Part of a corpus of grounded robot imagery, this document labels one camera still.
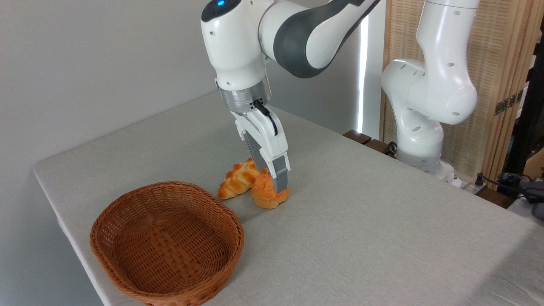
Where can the brown wicker basket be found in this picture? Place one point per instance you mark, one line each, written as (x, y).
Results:
(170, 250)

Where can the wooden woven folding screen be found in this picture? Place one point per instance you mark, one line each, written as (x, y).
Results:
(493, 51)

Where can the grey tablecloth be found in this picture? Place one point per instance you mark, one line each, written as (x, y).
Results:
(361, 233)

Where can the black vertical stand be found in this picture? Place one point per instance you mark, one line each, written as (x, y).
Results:
(527, 127)

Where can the dark metal screen hinge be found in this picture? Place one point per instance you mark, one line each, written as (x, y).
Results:
(508, 103)

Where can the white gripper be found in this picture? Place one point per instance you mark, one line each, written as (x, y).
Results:
(265, 136)

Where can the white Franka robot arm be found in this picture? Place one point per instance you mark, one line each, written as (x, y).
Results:
(238, 51)

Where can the round orange bread bun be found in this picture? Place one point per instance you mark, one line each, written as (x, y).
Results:
(263, 196)

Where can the dark brown wooden block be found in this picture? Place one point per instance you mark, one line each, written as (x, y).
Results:
(377, 146)
(495, 197)

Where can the braided bread loaf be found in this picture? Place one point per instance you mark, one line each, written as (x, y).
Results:
(236, 180)

